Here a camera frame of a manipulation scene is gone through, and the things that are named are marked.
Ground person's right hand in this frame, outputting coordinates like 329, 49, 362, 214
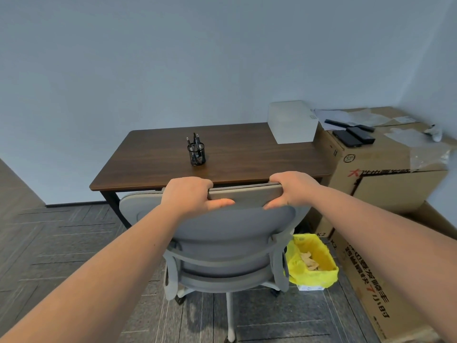
263, 171, 323, 211

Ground person's left hand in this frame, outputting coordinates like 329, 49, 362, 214
161, 177, 235, 220

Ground grey office chair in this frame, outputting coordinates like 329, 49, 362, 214
119, 182, 312, 343

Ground person's right forearm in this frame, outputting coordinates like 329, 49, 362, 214
311, 185, 457, 340

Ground person's left forearm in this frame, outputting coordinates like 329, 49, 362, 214
0, 204, 179, 343

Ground black mesh pen holder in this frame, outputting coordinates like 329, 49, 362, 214
187, 142, 206, 166

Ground crumpled paper scraps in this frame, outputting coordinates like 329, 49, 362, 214
300, 250, 321, 271

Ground translucent white plastic box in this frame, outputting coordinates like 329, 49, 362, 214
268, 101, 319, 145

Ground yellow trash bag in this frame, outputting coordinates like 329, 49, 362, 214
284, 233, 339, 287

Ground long black remote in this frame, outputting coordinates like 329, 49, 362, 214
324, 119, 375, 133

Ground black metal desk leg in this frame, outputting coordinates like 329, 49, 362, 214
100, 191, 132, 230

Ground white paper sheets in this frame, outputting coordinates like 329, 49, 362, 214
313, 108, 358, 131

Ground black rectangular device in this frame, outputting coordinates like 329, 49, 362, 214
346, 126, 376, 145

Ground large brown cardboard box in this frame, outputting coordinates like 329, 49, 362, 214
308, 106, 453, 235

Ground clear plastic bag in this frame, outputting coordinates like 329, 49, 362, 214
348, 108, 393, 127

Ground printed brown cardboard box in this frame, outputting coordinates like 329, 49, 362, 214
328, 200, 457, 343

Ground crumpled clear plastic film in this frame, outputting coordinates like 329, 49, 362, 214
385, 127, 452, 172

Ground small white controller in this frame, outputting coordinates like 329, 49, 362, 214
424, 124, 443, 143

